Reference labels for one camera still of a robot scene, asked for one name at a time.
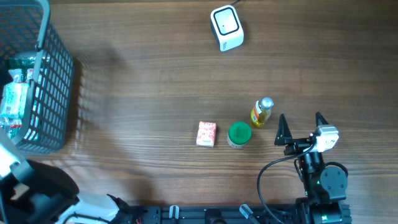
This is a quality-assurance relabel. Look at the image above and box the teal snack packet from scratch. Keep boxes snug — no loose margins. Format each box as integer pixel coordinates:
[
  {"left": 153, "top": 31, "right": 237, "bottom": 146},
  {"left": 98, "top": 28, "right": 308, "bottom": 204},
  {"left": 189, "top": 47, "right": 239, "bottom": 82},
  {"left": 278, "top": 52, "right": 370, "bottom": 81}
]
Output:
[{"left": 1, "top": 68, "right": 29, "bottom": 120}]

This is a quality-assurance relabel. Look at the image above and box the yellow liquid bottle silver cap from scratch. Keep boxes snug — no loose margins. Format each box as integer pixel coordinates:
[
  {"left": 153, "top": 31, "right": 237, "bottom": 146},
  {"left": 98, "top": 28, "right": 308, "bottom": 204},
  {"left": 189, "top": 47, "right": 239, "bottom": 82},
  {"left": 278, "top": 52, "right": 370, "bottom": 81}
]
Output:
[{"left": 250, "top": 97, "right": 274, "bottom": 128}]

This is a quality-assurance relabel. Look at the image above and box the green sponge package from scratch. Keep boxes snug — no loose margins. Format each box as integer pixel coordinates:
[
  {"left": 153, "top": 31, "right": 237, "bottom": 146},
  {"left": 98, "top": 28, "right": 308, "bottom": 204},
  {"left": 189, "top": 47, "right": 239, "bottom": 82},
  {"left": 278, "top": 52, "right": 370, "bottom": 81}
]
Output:
[{"left": 6, "top": 51, "right": 37, "bottom": 69}]

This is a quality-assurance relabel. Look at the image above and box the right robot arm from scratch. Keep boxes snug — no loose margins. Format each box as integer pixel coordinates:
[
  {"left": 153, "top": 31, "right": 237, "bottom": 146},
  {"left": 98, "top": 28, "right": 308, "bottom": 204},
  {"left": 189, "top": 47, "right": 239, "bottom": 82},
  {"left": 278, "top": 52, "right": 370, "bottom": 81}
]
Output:
[{"left": 274, "top": 112, "right": 352, "bottom": 223}]

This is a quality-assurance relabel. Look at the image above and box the green lid jar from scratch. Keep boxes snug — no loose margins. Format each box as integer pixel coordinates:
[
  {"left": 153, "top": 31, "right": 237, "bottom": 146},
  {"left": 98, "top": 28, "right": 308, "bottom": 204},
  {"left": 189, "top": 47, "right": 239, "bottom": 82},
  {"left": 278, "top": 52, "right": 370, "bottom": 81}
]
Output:
[{"left": 227, "top": 121, "right": 252, "bottom": 149}]

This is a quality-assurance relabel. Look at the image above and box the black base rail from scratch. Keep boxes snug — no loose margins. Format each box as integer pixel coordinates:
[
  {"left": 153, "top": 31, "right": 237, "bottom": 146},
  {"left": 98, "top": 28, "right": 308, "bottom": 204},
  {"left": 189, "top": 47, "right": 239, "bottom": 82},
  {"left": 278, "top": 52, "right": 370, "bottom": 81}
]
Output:
[{"left": 130, "top": 203, "right": 353, "bottom": 224}]

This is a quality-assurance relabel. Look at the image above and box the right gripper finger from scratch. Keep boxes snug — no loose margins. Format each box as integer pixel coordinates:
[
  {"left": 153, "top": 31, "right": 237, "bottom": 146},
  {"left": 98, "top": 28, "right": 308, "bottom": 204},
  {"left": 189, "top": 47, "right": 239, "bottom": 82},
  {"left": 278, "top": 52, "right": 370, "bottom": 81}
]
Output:
[
  {"left": 274, "top": 114, "right": 293, "bottom": 146},
  {"left": 315, "top": 111, "right": 329, "bottom": 126}
]

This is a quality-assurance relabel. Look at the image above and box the grey plastic mesh basket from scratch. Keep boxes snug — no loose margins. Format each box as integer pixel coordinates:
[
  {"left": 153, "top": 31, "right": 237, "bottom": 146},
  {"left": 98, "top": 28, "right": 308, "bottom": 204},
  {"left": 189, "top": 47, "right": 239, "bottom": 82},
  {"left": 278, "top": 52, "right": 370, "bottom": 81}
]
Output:
[{"left": 1, "top": 1, "right": 74, "bottom": 155}]

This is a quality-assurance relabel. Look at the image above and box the orange small box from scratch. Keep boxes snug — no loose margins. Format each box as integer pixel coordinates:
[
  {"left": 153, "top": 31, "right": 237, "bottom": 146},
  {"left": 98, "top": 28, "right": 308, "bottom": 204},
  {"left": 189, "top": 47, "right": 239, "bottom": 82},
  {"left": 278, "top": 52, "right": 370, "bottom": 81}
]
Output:
[{"left": 196, "top": 121, "right": 216, "bottom": 147}]

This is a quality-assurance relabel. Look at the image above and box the white barcode scanner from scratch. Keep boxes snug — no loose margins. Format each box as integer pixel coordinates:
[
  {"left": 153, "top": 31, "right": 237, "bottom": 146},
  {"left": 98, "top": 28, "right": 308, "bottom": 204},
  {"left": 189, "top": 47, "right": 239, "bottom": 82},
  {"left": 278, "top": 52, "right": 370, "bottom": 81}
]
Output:
[{"left": 210, "top": 5, "right": 244, "bottom": 52}]

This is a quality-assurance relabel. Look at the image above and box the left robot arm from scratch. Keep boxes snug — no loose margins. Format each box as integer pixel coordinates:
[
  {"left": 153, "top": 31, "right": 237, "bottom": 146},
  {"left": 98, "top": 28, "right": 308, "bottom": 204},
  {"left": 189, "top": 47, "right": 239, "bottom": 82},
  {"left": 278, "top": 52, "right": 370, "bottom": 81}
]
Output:
[{"left": 1, "top": 130, "right": 136, "bottom": 223}]

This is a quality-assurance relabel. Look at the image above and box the right camera cable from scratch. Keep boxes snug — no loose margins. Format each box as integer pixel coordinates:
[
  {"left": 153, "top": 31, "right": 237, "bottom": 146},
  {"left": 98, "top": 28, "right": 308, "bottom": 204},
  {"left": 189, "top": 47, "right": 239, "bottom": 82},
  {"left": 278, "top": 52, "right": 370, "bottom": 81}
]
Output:
[{"left": 256, "top": 143, "right": 317, "bottom": 224}]

